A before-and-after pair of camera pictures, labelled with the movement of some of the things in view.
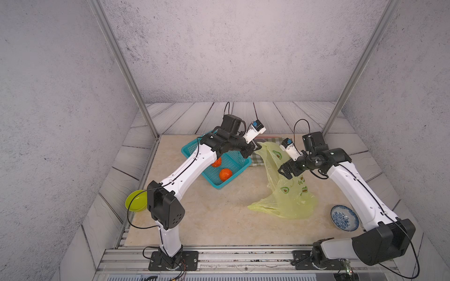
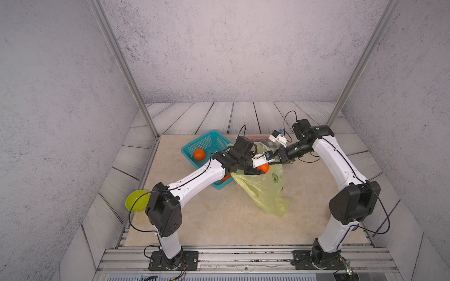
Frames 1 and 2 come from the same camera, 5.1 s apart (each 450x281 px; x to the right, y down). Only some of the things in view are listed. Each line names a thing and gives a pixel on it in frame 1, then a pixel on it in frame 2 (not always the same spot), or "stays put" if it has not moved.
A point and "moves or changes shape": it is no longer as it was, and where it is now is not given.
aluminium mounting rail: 221,260 stays put
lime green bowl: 139,202 stays put
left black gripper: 252,147 → 254,171
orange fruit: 217,163 moves or changes shape
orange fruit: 225,174 stays put
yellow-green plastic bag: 292,198 → 266,188
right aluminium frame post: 360,68 stays put
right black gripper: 290,164 → 282,156
